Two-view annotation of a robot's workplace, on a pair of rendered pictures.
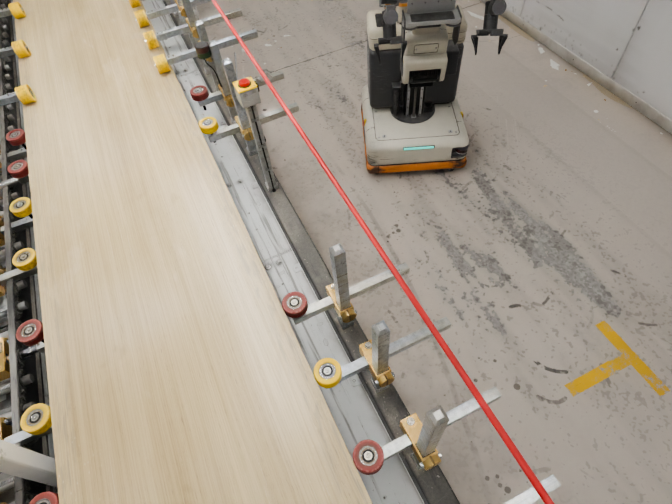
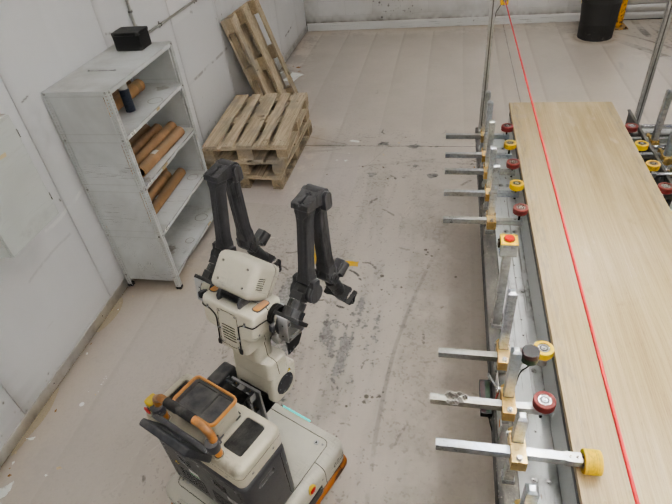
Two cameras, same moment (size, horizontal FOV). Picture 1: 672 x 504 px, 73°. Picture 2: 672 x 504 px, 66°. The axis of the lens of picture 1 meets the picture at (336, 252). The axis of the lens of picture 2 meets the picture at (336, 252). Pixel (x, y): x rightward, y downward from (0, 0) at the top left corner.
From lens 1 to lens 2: 3.28 m
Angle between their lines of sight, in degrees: 82
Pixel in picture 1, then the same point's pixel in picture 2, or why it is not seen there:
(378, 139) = (325, 442)
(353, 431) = (507, 211)
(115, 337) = (635, 227)
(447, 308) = (382, 325)
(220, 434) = (576, 182)
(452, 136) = not seen: hidden behind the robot
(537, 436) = (392, 257)
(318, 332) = not seen: hidden behind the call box
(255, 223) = (520, 324)
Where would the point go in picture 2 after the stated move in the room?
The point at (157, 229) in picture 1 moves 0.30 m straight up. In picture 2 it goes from (606, 273) to (622, 220)
